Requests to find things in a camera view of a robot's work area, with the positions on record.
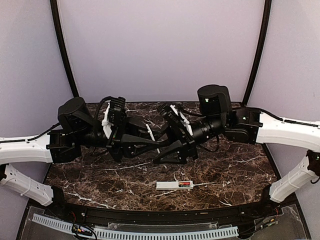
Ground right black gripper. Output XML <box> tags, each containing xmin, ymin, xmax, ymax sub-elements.
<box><xmin>152</xmin><ymin>114</ymin><xmax>227</xmax><ymax>165</ymax></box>

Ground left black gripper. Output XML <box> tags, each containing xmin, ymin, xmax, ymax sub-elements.
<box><xmin>75</xmin><ymin>111</ymin><xmax>164</xmax><ymax>163</ymax></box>

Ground white remote battery cover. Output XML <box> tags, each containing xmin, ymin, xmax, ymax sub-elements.
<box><xmin>145</xmin><ymin>124</ymin><xmax>156</xmax><ymax>142</ymax></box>

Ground white remote control body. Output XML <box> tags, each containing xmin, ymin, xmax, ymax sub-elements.
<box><xmin>155</xmin><ymin>181</ymin><xmax>194</xmax><ymax>191</ymax></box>

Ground green battery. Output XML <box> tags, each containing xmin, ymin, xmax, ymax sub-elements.
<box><xmin>178</xmin><ymin>184</ymin><xmax>192</xmax><ymax>188</ymax></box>

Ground red battery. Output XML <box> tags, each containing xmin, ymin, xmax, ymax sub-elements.
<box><xmin>178</xmin><ymin>181</ymin><xmax>191</xmax><ymax>185</ymax></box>

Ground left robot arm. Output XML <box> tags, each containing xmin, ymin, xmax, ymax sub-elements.
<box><xmin>0</xmin><ymin>96</ymin><xmax>168</xmax><ymax>218</ymax></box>

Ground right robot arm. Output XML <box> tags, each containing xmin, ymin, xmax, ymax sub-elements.
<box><xmin>154</xmin><ymin>84</ymin><xmax>320</xmax><ymax>217</ymax></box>

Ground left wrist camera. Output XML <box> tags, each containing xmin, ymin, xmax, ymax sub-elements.
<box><xmin>93</xmin><ymin>96</ymin><xmax>127</xmax><ymax>139</ymax></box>

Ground black front rail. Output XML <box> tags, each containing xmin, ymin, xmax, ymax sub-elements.
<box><xmin>45</xmin><ymin>201</ymin><xmax>281</xmax><ymax>226</ymax></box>

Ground white slotted cable duct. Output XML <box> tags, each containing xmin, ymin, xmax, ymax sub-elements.
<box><xmin>31</xmin><ymin>213</ymin><xmax>239</xmax><ymax>240</ymax></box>

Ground left black frame post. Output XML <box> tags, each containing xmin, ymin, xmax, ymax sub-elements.
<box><xmin>49</xmin><ymin>0</ymin><xmax>80</xmax><ymax>97</ymax></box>

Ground black frame post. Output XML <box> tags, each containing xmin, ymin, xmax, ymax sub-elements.
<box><xmin>242</xmin><ymin>0</ymin><xmax>272</xmax><ymax>106</ymax></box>
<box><xmin>49</xmin><ymin>0</ymin><xmax>80</xmax><ymax>97</ymax></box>

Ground right black frame post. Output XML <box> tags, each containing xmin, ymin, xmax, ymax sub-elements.
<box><xmin>242</xmin><ymin>0</ymin><xmax>272</xmax><ymax>106</ymax></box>

